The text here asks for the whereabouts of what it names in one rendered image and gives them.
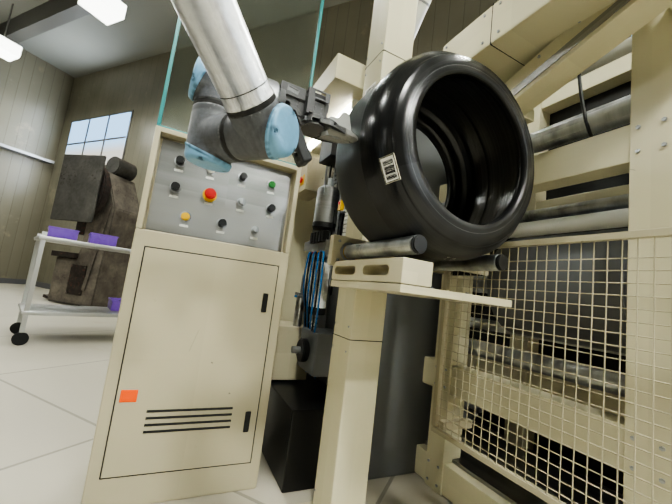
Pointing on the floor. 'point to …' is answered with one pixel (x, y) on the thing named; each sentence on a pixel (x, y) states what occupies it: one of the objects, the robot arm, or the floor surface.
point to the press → (69, 199)
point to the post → (359, 313)
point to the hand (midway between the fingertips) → (352, 141)
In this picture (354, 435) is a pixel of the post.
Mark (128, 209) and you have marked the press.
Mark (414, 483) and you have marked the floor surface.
